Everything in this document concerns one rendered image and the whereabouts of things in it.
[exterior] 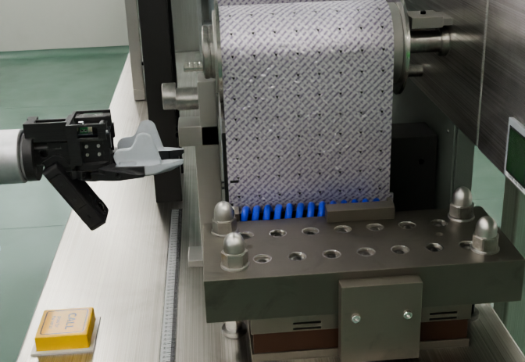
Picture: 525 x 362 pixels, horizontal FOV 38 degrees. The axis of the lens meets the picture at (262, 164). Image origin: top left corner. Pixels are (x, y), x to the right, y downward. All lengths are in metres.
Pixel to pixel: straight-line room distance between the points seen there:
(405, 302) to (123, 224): 0.61
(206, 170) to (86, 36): 5.65
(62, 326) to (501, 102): 0.64
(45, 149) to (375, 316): 0.49
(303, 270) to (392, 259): 0.11
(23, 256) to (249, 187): 2.34
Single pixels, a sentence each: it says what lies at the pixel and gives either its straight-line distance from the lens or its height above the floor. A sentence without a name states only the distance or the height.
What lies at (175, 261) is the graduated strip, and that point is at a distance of 1.26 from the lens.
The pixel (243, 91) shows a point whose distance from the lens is 1.05.
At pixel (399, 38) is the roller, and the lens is 1.07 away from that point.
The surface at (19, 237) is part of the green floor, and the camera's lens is 3.53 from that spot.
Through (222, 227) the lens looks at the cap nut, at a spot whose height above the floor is 1.04.
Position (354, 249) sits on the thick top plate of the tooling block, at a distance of 1.00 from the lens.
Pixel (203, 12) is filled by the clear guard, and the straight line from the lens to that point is 2.08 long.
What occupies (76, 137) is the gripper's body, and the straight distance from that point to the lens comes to 1.05.
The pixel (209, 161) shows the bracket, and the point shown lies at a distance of 1.17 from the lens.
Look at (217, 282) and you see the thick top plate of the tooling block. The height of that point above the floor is 1.03.
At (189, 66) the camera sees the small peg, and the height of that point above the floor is 1.24.
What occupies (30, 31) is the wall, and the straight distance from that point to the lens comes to 6.86.
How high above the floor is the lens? 1.50
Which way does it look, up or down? 22 degrees down
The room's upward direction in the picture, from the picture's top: 2 degrees counter-clockwise
